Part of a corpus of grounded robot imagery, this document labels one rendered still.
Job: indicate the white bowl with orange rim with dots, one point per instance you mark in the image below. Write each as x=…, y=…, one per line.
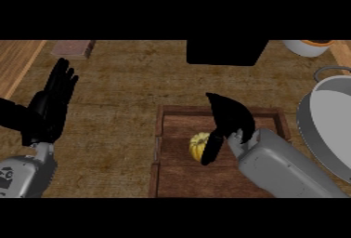
x=308, y=47

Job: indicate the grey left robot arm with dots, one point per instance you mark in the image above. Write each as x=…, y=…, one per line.
x=26, y=173

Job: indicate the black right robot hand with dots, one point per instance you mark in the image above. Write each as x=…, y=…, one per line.
x=230, y=116

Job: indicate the yellow squash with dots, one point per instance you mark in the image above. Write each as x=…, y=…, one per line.
x=199, y=147

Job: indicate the brown wooden tray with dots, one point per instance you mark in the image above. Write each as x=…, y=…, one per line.
x=183, y=173

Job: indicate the black box appliance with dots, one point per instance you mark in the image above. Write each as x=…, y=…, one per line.
x=225, y=52

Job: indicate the grey metal pot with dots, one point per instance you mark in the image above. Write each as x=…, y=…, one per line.
x=326, y=124

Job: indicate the reddish brown block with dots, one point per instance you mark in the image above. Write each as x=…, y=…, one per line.
x=72, y=48

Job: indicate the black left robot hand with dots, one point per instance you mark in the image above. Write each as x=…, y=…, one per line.
x=50, y=105

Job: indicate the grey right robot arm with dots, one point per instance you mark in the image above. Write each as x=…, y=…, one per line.
x=278, y=167

